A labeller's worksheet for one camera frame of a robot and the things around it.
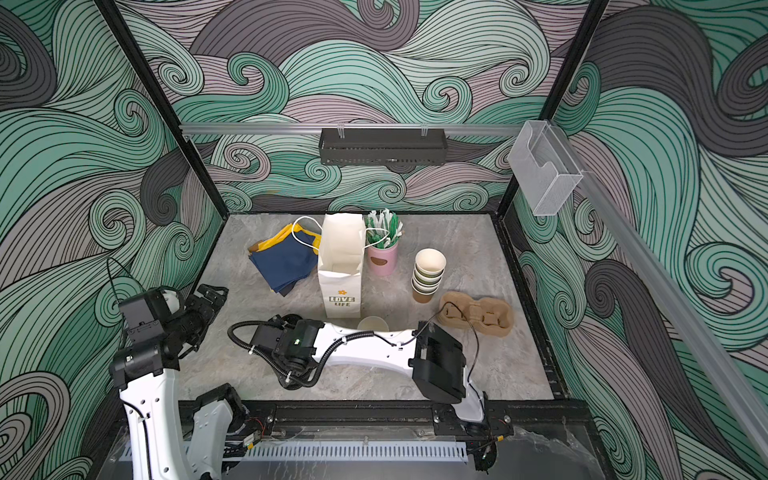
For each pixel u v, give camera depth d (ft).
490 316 2.86
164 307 1.78
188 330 1.96
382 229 3.12
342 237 2.87
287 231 3.62
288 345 1.80
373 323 2.61
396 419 2.44
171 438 1.34
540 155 3.06
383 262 3.12
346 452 2.50
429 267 2.74
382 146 3.14
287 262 3.21
